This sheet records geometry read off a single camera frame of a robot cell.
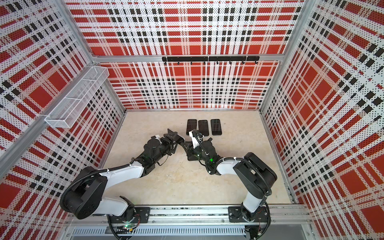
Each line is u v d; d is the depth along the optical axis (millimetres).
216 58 890
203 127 1135
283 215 752
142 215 736
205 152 662
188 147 770
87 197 427
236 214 734
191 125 1110
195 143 763
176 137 802
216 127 1147
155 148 662
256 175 466
